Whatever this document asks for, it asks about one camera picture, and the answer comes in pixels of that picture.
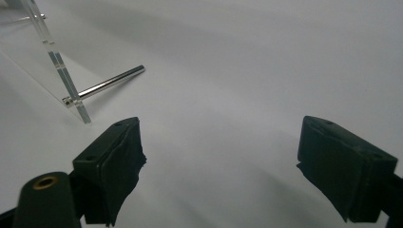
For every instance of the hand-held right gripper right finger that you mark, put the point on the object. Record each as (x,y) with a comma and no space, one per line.
(342,171)

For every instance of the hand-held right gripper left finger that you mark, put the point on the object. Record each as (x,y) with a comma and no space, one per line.
(109,171)

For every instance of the metal support rod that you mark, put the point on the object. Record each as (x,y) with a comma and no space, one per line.
(28,19)
(111,82)

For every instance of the clear acrylic frame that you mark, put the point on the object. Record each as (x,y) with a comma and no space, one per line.
(60,66)

